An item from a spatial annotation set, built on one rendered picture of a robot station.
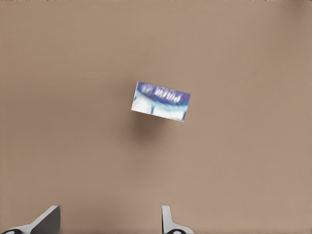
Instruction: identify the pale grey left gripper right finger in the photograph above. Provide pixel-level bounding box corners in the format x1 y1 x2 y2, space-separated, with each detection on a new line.
161 205 194 234

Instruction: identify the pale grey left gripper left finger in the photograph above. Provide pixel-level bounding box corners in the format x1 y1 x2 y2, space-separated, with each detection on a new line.
0 205 61 234

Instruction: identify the purple and white printed box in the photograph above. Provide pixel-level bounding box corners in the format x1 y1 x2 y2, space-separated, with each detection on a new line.
131 81 191 122

